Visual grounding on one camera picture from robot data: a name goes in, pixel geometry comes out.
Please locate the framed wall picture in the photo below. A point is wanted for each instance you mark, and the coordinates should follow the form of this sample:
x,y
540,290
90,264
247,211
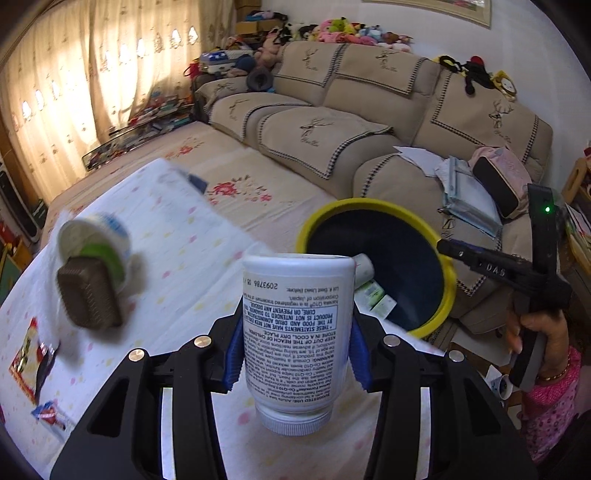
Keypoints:
x,y
476,11

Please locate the red snack wrapper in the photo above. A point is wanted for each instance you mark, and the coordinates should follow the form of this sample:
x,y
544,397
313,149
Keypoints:
x,y
33,361

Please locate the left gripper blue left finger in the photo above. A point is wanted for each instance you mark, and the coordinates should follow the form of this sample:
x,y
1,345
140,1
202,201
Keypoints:
x,y
234,355

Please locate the white blue paper bowl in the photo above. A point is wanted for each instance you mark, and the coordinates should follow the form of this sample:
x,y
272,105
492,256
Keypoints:
x,y
102,236

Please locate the cream curtains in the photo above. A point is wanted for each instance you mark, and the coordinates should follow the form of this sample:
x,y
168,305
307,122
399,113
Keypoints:
x,y
84,68

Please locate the white blue milk pouch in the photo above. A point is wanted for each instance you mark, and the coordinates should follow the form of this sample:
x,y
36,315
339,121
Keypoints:
x,y
50,414

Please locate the white paper sheets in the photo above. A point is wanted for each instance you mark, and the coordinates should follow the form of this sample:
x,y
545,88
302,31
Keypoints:
x,y
425,160

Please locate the person right hand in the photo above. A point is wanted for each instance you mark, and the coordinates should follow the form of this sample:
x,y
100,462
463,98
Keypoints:
x,y
553,328

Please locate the beige sofa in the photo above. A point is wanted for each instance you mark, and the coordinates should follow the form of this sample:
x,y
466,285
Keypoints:
x,y
341,115

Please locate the white green drink bottle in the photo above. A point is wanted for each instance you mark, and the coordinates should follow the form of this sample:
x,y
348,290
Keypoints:
x,y
364,270

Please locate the yellow rimmed trash bin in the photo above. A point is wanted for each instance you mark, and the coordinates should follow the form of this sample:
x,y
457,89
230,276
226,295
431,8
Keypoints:
x,y
402,248

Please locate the brown plastic tray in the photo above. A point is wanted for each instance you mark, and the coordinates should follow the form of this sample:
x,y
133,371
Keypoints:
x,y
87,293

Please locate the white dotted tablecloth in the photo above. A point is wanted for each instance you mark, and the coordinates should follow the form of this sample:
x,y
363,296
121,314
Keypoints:
x,y
187,272

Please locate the floral floor mattress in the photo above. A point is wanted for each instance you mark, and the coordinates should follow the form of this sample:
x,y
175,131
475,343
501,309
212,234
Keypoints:
x,y
253,192

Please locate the plush toy pile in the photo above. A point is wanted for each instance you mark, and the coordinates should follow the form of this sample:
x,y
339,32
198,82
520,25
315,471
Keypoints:
x,y
261,36

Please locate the pink black bag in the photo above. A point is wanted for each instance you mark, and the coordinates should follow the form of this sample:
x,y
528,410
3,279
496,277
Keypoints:
x,y
504,177

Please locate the green white tea box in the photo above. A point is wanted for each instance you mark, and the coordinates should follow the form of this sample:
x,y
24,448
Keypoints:
x,y
371,299

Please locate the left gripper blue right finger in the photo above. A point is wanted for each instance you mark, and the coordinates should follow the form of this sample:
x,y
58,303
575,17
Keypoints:
x,y
359,356

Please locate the pile of books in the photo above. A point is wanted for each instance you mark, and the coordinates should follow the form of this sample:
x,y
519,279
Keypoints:
x,y
151,123

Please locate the white supplement bottle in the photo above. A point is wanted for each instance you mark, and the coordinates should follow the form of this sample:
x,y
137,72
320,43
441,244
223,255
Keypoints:
x,y
297,314

